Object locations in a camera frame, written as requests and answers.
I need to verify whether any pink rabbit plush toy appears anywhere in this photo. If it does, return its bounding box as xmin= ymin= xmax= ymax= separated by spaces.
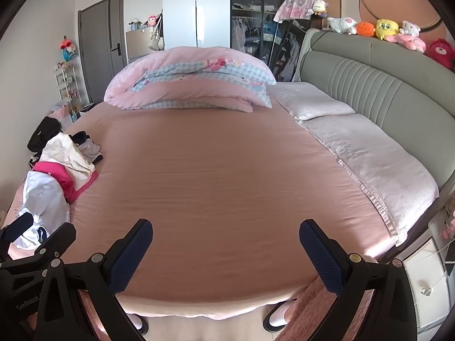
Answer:
xmin=386 ymin=34 xmax=427 ymax=54

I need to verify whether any white storage rack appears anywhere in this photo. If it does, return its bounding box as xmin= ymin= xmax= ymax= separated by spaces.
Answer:
xmin=53 ymin=61 xmax=85 ymax=122

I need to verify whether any white purple plush toy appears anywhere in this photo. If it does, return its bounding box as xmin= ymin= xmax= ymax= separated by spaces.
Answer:
xmin=312 ymin=0 xmax=331 ymax=18

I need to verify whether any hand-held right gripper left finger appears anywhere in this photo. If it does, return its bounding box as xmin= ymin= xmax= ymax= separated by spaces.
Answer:
xmin=34 ymin=219 xmax=153 ymax=341

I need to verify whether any white nightstand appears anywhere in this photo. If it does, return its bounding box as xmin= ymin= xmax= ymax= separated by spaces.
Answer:
xmin=401 ymin=209 xmax=455 ymax=329

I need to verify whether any folded pink checked quilt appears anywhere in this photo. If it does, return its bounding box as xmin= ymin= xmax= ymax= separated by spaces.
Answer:
xmin=104 ymin=46 xmax=277 ymax=113

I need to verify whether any yellow sponge plush toy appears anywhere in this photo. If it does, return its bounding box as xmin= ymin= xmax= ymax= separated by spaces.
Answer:
xmin=375 ymin=18 xmax=402 ymax=41

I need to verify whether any grey door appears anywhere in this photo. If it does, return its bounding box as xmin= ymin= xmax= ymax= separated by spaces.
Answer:
xmin=78 ymin=0 xmax=125 ymax=106

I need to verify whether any light blue navy-collar shirt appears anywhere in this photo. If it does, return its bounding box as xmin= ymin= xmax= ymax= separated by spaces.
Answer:
xmin=11 ymin=170 xmax=71 ymax=251

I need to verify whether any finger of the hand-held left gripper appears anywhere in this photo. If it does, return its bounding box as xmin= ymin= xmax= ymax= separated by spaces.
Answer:
xmin=0 ymin=222 xmax=77 ymax=275
xmin=0 ymin=214 xmax=35 ymax=253

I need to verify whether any pink fluffy rug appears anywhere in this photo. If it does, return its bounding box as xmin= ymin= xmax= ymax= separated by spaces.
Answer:
xmin=275 ymin=276 xmax=374 ymax=341

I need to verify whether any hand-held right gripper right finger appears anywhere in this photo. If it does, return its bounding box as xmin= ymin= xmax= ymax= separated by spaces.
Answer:
xmin=299 ymin=219 xmax=420 ymax=341

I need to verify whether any white wardrobe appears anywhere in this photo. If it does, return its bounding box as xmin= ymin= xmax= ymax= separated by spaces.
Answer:
xmin=162 ymin=0 xmax=232 ymax=51

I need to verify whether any white cat plush toy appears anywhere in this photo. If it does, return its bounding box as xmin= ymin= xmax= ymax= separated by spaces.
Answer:
xmin=400 ymin=20 xmax=422 ymax=38

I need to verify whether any orange plush toy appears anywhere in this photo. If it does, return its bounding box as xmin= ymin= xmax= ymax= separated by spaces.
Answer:
xmin=355 ymin=21 xmax=377 ymax=38

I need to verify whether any green padded headboard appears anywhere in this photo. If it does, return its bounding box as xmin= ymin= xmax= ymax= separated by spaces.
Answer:
xmin=296 ymin=28 xmax=455 ymax=190

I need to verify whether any dark glass wardrobe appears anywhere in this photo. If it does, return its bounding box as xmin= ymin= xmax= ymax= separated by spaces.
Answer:
xmin=230 ymin=0 xmax=308 ymax=83

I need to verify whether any person's shoe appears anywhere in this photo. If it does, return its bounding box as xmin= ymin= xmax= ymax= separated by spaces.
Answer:
xmin=262 ymin=299 xmax=298 ymax=332
xmin=127 ymin=313 xmax=149 ymax=336

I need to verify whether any cream white garment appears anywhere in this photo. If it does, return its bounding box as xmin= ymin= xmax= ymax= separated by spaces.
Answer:
xmin=39 ymin=133 xmax=96 ymax=190

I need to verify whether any small white pillow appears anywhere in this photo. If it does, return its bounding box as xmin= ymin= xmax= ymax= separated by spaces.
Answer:
xmin=268 ymin=82 xmax=356 ymax=121

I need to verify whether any red bear plush toy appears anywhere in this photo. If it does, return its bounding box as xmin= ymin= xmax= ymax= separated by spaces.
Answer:
xmin=426 ymin=39 xmax=455 ymax=70

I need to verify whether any person's left shoe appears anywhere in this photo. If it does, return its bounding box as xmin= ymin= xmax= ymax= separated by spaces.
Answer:
xmin=127 ymin=313 xmax=149 ymax=336

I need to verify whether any hanging pink printed garment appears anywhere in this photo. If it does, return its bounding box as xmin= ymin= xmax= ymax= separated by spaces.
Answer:
xmin=273 ymin=0 xmax=317 ymax=23

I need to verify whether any person's right shoe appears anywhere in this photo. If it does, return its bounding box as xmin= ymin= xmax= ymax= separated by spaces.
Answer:
xmin=262 ymin=299 xmax=298 ymax=332

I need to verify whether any beige tote bag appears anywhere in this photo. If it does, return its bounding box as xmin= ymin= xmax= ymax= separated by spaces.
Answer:
xmin=148 ymin=12 xmax=165 ymax=52

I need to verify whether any white dog plush toy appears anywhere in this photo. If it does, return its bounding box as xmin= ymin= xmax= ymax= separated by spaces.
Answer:
xmin=326 ymin=16 xmax=358 ymax=36

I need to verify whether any black bag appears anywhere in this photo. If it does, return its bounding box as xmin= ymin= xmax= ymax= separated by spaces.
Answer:
xmin=27 ymin=116 xmax=63 ymax=153

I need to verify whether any dark navy garment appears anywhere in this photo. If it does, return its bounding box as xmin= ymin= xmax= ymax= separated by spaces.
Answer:
xmin=69 ymin=131 xmax=90 ymax=147

